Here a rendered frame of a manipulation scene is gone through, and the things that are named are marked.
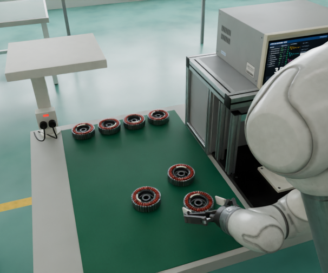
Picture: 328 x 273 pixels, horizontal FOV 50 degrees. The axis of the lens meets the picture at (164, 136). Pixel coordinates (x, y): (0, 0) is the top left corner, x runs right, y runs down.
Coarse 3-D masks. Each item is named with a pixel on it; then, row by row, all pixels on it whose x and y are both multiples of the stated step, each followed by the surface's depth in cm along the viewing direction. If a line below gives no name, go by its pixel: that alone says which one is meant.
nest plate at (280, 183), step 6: (258, 168) 146; (264, 168) 145; (264, 174) 142; (270, 174) 142; (276, 174) 142; (270, 180) 139; (276, 180) 139; (282, 180) 139; (276, 186) 136; (282, 186) 136; (288, 186) 136
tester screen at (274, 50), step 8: (296, 40) 125; (304, 40) 126; (312, 40) 127; (320, 40) 128; (272, 48) 124; (280, 48) 125; (288, 48) 126; (296, 48) 127; (304, 48) 128; (312, 48) 129; (272, 56) 125; (280, 56) 127; (288, 56) 128; (296, 56) 129; (272, 64) 127; (280, 64) 128; (272, 72) 129; (264, 80) 130
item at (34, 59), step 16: (16, 48) 148; (32, 48) 147; (48, 48) 147; (64, 48) 147; (80, 48) 146; (96, 48) 146; (16, 64) 133; (32, 64) 133; (48, 64) 132; (64, 64) 132; (80, 64) 134; (96, 64) 136; (16, 80) 129; (32, 80) 158; (48, 96) 165; (48, 112) 164; (48, 128) 173
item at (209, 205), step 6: (192, 192) 134; (198, 192) 134; (204, 192) 134; (186, 198) 131; (192, 198) 133; (198, 198) 134; (204, 198) 132; (210, 198) 131; (186, 204) 129; (204, 204) 132; (210, 204) 128; (192, 210) 127; (198, 210) 126; (204, 210) 126; (210, 210) 127
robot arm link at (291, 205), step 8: (296, 192) 98; (280, 200) 101; (288, 200) 98; (296, 200) 96; (280, 208) 98; (288, 208) 97; (296, 208) 95; (304, 208) 94; (288, 216) 97; (296, 216) 95; (304, 216) 94; (288, 224) 96; (296, 224) 96; (304, 224) 95; (288, 232) 96; (296, 232) 97; (304, 232) 99
